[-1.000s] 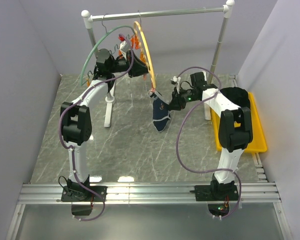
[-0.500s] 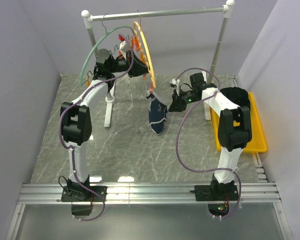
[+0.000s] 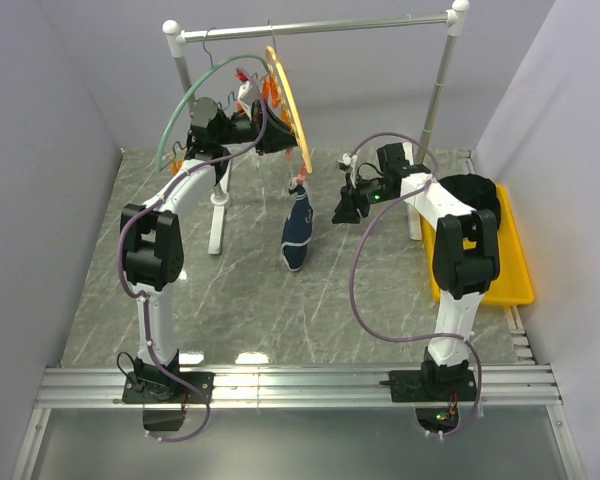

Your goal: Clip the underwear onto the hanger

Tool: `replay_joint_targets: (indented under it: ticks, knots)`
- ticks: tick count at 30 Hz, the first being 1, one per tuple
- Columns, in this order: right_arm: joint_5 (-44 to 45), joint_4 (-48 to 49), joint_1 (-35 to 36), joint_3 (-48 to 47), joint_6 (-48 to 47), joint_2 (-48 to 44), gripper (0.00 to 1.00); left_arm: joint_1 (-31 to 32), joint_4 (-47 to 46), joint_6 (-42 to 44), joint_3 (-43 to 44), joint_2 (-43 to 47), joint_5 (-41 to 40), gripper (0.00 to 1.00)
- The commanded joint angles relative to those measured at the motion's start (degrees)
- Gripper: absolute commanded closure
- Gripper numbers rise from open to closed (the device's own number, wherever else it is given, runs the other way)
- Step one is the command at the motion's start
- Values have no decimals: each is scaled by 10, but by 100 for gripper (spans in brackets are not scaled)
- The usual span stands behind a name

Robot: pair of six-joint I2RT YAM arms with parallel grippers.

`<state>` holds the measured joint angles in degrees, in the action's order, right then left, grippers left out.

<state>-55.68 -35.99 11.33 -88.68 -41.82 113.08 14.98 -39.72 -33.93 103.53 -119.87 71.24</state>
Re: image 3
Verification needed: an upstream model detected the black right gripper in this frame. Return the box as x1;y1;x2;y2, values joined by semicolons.
331;173;395;225

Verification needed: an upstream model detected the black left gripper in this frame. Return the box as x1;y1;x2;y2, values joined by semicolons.
217;100;304;157

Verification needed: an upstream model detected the pink end clothespin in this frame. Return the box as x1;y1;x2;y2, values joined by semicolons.
288;165;308;190

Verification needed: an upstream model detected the navy blue underwear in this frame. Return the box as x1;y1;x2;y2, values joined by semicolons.
281;178;314;272

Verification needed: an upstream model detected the yellow clip hanger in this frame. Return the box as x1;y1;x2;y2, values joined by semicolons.
265;23;313;175

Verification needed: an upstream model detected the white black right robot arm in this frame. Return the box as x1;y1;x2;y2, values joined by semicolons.
332;143;500;402

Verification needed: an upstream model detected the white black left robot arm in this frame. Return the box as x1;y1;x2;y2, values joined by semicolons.
118;97;307;402

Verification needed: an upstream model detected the green clip hanger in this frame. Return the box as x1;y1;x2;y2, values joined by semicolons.
155;20;271;172

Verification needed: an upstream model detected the black garment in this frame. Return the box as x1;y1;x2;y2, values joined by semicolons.
439;174;502;227

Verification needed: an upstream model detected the metal clothes rack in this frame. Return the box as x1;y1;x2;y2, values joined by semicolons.
162;0;473;257

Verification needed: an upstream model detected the yellow plastic tray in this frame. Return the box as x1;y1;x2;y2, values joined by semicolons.
418;180;536;305

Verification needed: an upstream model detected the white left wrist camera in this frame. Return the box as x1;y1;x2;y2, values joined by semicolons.
236;71;260;118

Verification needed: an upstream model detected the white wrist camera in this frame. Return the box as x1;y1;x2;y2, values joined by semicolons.
236;71;260;118
337;153;358;174

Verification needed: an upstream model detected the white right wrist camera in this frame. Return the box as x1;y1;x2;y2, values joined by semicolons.
337;153;358;174

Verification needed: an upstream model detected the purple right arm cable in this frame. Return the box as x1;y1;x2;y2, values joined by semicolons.
348;131;484;439

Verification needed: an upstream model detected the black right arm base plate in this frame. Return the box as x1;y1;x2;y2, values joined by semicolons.
380;370;477;403

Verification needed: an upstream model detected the aluminium rail frame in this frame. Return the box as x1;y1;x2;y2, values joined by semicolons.
13;363;586;479

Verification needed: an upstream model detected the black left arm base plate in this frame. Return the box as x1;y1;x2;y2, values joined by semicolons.
122;371;215;432

